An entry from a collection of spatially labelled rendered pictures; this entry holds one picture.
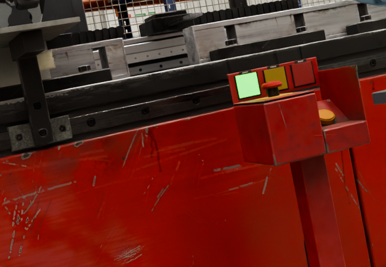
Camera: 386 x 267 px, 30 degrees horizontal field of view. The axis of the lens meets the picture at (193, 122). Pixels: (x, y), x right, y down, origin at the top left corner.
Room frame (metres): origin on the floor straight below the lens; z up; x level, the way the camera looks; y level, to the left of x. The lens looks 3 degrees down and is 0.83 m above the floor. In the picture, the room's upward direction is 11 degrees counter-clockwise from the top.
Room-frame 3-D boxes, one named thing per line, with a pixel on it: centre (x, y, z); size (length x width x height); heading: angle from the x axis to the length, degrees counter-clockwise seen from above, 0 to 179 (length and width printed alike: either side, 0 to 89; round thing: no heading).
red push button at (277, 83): (1.37, -0.16, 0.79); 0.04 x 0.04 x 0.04
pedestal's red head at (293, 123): (1.39, -0.20, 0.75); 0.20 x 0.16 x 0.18; 107
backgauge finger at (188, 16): (1.91, -0.01, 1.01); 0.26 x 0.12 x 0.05; 23
